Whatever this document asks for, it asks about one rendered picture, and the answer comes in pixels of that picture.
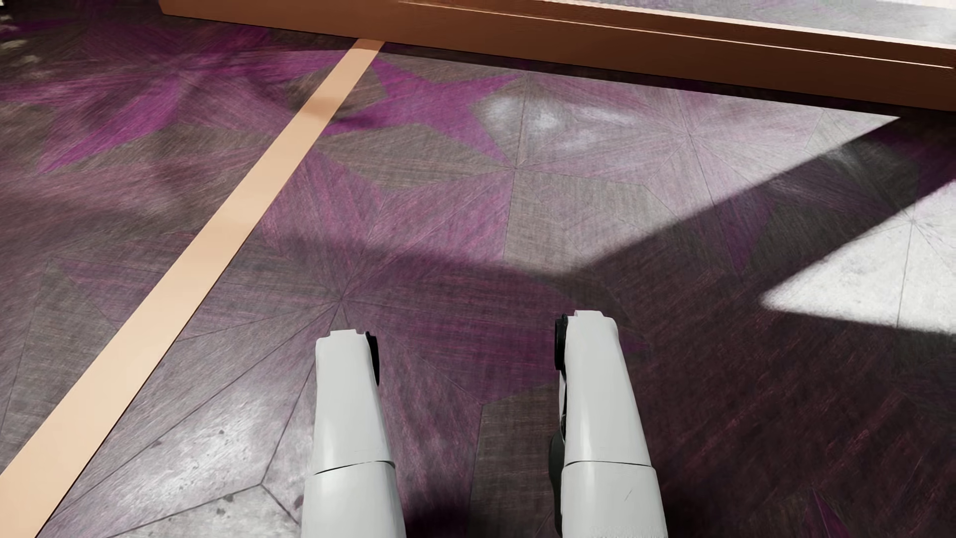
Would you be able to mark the white robot right leg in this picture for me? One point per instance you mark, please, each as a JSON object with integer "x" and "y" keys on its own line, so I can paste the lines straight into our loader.
{"x": 605, "y": 418}

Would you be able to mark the white robot leg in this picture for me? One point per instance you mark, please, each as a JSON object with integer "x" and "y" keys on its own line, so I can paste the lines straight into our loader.
{"x": 605, "y": 418}
{"x": 349, "y": 426}

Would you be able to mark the white robot left leg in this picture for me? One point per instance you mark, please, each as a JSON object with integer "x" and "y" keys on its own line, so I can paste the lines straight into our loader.
{"x": 349, "y": 426}

